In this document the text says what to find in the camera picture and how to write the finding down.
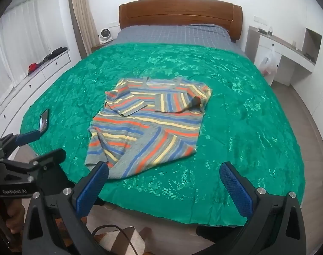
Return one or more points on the beige curtain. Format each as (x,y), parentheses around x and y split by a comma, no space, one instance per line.
(81,13)

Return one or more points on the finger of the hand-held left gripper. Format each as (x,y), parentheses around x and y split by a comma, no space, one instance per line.
(52,155)
(25,137)

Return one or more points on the person's left hand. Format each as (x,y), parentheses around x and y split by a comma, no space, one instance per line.
(15,216)

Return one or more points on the white plastic bag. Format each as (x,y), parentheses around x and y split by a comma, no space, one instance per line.
(268,61)

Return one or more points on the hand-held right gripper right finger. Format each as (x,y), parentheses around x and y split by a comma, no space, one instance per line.
(236,191)

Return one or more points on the striped knit sweater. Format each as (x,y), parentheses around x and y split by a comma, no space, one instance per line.
(150,127)

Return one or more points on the white sheer curtain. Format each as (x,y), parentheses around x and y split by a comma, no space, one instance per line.
(18,39)

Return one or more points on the white drawer cabinet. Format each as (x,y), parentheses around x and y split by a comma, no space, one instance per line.
(44,71)

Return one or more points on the green patterned blanket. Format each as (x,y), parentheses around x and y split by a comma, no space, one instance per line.
(230,127)

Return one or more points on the white wall outlet strip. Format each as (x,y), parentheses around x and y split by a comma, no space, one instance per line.
(258,19)

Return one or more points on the grey bed sheet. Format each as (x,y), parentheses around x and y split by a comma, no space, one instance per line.
(172,34)

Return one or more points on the red cloth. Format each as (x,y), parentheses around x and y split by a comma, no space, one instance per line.
(33,67)

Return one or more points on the wooden nightstand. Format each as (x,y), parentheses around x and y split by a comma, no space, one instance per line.
(96,48)

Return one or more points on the white built-in desk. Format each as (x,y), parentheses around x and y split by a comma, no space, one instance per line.
(283,58)

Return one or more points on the black smartphone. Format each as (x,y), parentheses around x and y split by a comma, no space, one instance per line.
(44,120)

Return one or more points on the wooden headboard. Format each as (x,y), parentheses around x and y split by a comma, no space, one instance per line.
(177,10)

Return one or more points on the black clothing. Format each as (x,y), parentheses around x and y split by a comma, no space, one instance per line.
(55,52)

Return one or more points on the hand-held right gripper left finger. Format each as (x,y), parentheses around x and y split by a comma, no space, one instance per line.
(93,188)

